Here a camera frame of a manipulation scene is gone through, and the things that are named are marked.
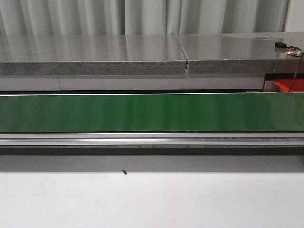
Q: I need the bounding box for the grey stone bench left slab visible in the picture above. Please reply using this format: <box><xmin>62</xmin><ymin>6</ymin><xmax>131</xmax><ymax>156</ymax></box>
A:
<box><xmin>0</xmin><ymin>35</ymin><xmax>187</xmax><ymax>76</ymax></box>

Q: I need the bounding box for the grey stone bench slab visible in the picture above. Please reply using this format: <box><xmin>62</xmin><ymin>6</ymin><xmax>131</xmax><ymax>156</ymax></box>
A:
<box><xmin>0</xmin><ymin>35</ymin><xmax>187</xmax><ymax>76</ymax></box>
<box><xmin>178</xmin><ymin>32</ymin><xmax>304</xmax><ymax>74</ymax></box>

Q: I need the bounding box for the green conveyor belt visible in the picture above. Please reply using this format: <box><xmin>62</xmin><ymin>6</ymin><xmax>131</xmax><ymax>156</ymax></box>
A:
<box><xmin>0</xmin><ymin>93</ymin><xmax>304</xmax><ymax>133</ymax></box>

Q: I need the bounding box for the grey stone bench right slab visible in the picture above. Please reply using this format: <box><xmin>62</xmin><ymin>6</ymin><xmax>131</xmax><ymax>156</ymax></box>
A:
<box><xmin>178</xmin><ymin>32</ymin><xmax>304</xmax><ymax>74</ymax></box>

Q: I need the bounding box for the red plastic bin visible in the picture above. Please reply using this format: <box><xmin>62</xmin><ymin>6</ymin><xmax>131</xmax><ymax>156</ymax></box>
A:
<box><xmin>274</xmin><ymin>78</ymin><xmax>304</xmax><ymax>93</ymax></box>

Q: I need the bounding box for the black connector plug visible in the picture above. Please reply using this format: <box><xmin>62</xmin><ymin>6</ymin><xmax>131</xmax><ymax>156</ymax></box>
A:
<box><xmin>275</xmin><ymin>42</ymin><xmax>287</xmax><ymax>49</ymax></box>

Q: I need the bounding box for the small lit circuit board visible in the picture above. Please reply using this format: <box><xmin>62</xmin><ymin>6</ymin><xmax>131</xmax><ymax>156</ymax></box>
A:
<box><xmin>286</xmin><ymin>48</ymin><xmax>304</xmax><ymax>57</ymax></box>

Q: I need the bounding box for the grey pleated curtain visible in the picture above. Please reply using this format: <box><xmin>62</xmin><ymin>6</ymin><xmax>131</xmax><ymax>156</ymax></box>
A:
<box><xmin>0</xmin><ymin>0</ymin><xmax>304</xmax><ymax>35</ymax></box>

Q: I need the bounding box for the aluminium conveyor frame rail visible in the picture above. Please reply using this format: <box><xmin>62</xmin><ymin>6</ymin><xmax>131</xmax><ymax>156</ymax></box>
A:
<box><xmin>0</xmin><ymin>132</ymin><xmax>304</xmax><ymax>147</ymax></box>

